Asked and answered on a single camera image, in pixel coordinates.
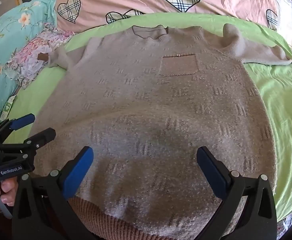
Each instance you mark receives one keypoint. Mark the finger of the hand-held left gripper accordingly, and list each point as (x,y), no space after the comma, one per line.
(44,135)
(23,121)

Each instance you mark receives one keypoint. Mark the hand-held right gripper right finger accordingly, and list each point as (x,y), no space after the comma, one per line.
(212,173)

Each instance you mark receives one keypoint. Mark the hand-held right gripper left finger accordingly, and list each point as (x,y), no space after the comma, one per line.
(78,173)

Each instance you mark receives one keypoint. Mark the beige knit sweater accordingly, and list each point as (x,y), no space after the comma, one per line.
(148,110)

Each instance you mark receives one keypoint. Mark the person's left hand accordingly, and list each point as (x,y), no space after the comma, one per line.
(7,190)

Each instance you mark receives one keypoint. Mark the purple floral pillow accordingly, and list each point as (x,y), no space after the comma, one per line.
(36,52)

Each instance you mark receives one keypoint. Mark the teal floral pillow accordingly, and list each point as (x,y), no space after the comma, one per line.
(8,37)

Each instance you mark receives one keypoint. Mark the green bed sheet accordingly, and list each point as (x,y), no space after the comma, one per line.
(282,105)

